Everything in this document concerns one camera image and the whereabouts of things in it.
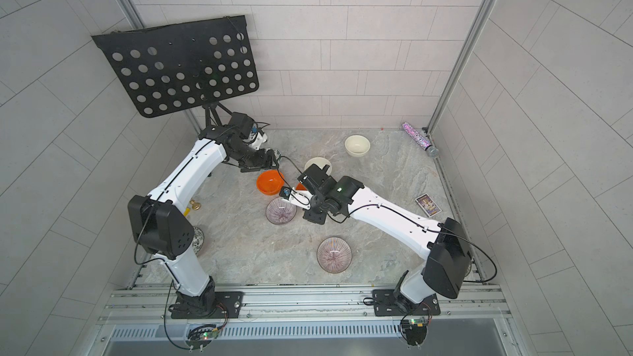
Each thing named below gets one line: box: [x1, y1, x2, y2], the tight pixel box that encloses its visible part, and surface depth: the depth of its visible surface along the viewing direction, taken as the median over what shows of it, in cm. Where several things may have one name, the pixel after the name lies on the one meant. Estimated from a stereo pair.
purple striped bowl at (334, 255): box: [316, 236, 353, 275], surface depth 80 cm
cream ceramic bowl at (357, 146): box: [344, 134, 371, 158], surface depth 109 cm
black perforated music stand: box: [91, 15, 260, 133], surface depth 76 cm
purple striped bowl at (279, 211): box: [265, 196, 297, 225], surface depth 90 cm
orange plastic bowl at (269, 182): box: [256, 168, 285, 196], surface depth 96 cm
